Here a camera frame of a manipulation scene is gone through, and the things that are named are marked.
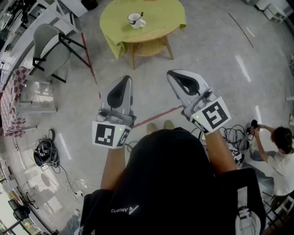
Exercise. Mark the white box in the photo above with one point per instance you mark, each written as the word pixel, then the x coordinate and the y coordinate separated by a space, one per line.
pixel 274 12

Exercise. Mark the spare gripper on floor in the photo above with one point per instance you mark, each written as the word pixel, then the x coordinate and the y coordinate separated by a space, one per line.
pixel 237 157

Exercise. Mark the person's left shoe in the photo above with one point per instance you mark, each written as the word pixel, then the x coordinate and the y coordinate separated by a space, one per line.
pixel 151 128

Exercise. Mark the dark spoon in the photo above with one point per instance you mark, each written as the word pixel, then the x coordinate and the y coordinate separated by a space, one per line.
pixel 142 14

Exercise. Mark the grey chair with black frame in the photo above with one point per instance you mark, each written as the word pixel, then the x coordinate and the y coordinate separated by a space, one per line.
pixel 51 48

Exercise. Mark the person's shoe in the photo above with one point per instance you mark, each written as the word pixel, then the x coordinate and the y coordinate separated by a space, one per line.
pixel 169 125
pixel 151 128

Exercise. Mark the white cup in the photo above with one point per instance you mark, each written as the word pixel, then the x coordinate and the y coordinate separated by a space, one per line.
pixel 135 21

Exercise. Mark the person's right shoe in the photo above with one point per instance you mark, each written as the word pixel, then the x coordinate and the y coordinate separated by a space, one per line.
pixel 169 125

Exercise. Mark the green tablecloth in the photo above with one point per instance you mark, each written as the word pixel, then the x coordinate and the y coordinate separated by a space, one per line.
pixel 156 16

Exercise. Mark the person's black shirt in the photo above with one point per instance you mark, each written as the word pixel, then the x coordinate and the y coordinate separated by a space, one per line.
pixel 170 183

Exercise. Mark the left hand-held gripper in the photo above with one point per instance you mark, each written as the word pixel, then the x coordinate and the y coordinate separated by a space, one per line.
pixel 119 110

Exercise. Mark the red checkered cloth table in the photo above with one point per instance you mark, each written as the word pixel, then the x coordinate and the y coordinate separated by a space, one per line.
pixel 11 107

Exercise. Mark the person's right forearm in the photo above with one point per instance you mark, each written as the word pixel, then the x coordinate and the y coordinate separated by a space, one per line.
pixel 219 153

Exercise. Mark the black bin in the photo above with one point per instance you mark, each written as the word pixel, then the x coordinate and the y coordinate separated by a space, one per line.
pixel 89 4

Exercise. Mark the person's left forearm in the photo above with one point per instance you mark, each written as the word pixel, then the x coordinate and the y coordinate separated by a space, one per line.
pixel 113 167

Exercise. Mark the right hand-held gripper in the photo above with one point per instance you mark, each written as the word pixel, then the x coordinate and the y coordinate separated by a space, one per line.
pixel 199 101

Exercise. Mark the black stool frame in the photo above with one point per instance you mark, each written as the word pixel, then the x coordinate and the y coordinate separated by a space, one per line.
pixel 275 208

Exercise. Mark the round wooden table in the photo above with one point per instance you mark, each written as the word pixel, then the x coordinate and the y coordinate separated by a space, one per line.
pixel 149 44

